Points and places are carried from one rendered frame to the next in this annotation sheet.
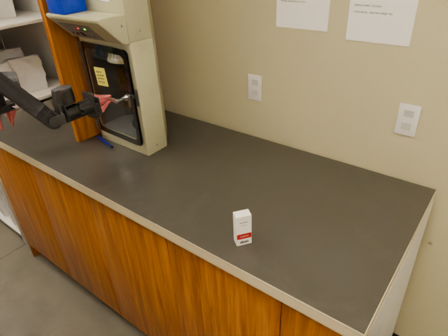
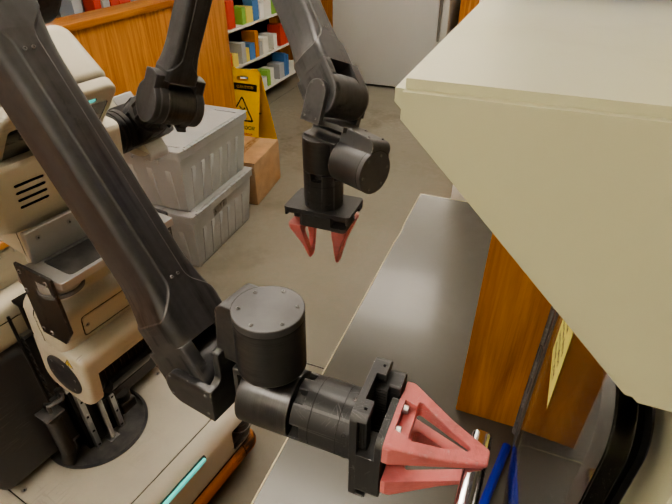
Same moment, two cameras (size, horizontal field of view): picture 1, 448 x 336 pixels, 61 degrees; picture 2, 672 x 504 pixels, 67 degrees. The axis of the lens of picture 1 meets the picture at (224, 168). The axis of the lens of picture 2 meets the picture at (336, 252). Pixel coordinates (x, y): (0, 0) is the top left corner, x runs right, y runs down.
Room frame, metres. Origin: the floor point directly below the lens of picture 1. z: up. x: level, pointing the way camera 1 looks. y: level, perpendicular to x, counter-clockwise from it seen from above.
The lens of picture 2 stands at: (1.26, 0.26, 1.55)
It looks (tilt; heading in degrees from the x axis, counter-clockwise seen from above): 35 degrees down; 73
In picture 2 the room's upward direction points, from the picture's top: straight up
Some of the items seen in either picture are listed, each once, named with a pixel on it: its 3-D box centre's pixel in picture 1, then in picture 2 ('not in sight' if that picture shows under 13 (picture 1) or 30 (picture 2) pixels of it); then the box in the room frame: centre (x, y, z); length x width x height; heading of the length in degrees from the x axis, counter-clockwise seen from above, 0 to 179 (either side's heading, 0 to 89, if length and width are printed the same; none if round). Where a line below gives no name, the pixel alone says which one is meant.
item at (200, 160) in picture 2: not in sight; (186, 154); (1.26, 2.78, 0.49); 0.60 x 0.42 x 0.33; 51
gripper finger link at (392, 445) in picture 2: (101, 102); (425, 449); (1.40, 0.47, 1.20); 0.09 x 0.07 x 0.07; 140
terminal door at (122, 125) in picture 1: (111, 94); (542, 436); (1.50, 0.45, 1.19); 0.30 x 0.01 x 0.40; 49
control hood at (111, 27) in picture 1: (87, 28); (571, 105); (1.47, 0.48, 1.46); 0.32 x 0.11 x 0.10; 51
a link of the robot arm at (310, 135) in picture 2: not in sight; (326, 152); (1.45, 0.88, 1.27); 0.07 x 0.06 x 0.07; 116
